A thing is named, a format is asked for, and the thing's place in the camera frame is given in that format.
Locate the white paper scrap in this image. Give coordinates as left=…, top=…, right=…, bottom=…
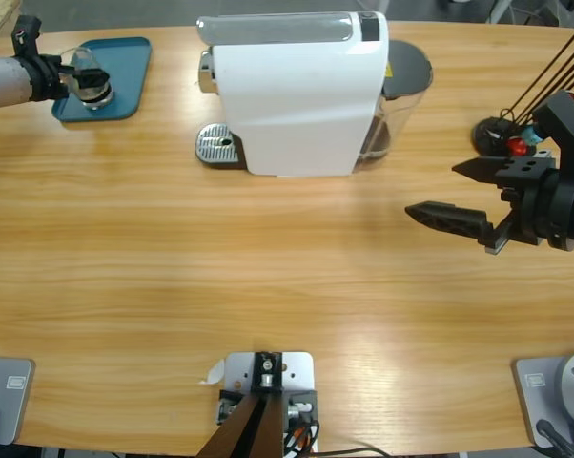
left=198, top=360, right=226, bottom=385

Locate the grey metal chair frame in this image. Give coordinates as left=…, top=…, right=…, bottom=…
left=439, top=0, right=574, bottom=29

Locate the thick black base cable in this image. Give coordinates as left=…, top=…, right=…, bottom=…
left=536, top=418, right=574, bottom=458

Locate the red orange wire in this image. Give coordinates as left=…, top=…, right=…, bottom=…
left=286, top=424, right=317, bottom=454

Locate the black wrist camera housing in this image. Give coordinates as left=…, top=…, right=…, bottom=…
left=532, top=90, right=574, bottom=169
left=10, top=14, right=43, bottom=59

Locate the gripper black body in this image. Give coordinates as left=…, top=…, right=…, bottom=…
left=17, top=52, right=70, bottom=102
left=484, top=149, right=574, bottom=257

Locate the clear drinking glass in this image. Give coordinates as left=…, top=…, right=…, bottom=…
left=57, top=46, right=115, bottom=112

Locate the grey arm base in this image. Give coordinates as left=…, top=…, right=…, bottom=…
left=0, top=356, right=36, bottom=446
left=512, top=351, right=574, bottom=449

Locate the thin black cable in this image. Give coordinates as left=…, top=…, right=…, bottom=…
left=282, top=418, right=389, bottom=458

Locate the black capsule holder with rods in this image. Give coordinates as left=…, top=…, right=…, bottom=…
left=471, top=31, right=574, bottom=158

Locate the black post with brackets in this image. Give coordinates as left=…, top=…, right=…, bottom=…
left=194, top=351, right=319, bottom=458

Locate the white capsule coffee machine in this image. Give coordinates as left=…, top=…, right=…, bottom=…
left=195, top=10, right=391, bottom=178

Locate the teal plastic tray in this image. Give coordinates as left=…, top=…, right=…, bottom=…
left=51, top=36, right=154, bottom=124

